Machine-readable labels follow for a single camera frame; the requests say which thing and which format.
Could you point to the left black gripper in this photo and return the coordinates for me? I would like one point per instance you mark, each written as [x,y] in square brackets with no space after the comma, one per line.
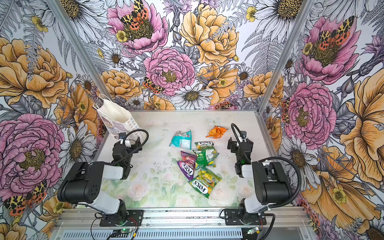
[128,141]

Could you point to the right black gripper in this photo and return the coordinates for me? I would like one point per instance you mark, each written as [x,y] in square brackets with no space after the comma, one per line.
[237,144]

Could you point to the orange snack packet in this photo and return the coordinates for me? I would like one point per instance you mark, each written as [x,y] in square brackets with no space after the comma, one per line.
[216,132]

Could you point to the white patterned paper bag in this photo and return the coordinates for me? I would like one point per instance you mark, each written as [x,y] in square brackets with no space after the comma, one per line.
[116,119]

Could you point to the green snack packet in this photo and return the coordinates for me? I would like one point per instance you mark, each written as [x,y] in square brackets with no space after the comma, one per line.
[206,157]

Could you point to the purple Fox's candy packet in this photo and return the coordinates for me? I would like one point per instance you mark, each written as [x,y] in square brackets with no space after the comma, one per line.
[187,165]

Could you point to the teal snack packet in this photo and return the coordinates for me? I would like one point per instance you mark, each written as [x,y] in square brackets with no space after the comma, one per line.
[182,140]

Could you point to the yellow green Fox's packet back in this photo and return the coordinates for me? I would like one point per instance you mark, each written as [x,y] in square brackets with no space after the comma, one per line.
[204,144]

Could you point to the yellow green fox's packet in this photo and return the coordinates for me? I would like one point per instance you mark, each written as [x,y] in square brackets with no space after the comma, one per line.
[204,144]
[205,181]

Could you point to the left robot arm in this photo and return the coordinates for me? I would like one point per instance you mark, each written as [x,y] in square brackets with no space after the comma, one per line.
[82,185]

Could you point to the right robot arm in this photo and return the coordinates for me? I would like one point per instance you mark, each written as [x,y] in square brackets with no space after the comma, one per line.
[270,186]

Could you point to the yellow green Fox's packet front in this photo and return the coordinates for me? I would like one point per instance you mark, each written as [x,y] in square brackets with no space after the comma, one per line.
[205,181]

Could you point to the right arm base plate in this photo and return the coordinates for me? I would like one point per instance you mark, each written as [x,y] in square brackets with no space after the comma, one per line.
[238,217]

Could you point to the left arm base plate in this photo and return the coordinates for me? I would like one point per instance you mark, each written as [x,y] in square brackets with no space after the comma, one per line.
[131,218]

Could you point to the aluminium front rail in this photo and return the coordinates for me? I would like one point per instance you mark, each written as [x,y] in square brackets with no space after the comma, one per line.
[177,218]

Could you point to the white vented cable duct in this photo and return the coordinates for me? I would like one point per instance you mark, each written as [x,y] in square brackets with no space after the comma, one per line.
[152,234]

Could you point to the right aluminium corner post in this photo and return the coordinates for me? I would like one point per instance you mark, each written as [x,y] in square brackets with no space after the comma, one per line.
[291,40]

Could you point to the aluminium corner post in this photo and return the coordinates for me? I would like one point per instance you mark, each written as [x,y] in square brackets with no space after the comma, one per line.
[62,18]
[291,40]

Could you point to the left aluminium corner post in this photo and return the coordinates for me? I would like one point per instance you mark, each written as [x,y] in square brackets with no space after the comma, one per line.
[62,18]

